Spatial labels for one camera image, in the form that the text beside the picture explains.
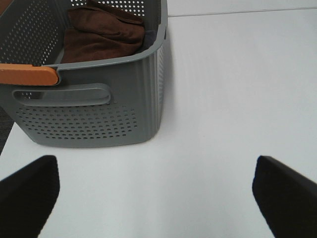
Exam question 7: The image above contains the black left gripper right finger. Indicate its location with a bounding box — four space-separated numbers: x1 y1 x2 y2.
252 156 317 238

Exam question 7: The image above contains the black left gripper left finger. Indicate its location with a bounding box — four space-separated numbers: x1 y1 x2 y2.
0 155 60 238

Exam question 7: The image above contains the grey perforated plastic basket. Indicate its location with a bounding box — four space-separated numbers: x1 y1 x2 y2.
0 0 168 148

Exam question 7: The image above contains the brown towel in basket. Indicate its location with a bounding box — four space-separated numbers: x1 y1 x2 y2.
61 0 146 63

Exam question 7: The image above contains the orange wooden basket handle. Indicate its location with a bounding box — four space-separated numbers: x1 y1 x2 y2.
0 63 59 86

